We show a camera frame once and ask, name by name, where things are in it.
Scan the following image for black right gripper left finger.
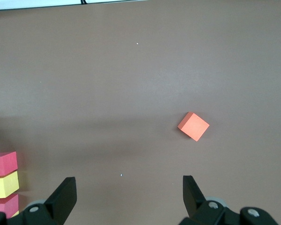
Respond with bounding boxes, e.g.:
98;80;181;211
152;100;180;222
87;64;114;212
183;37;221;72
0;177;78;225

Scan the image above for red foam block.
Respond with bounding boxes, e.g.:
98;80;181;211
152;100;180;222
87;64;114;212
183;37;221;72
0;151;18;178
0;193;20;219

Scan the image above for brown table cover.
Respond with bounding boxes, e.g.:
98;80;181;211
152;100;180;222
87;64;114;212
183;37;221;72
0;0;281;225

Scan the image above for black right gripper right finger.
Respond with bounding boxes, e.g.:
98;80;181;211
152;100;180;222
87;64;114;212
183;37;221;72
179;175;278;225

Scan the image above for orange foam block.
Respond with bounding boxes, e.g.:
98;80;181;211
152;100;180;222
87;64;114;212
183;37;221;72
177;111;210;143

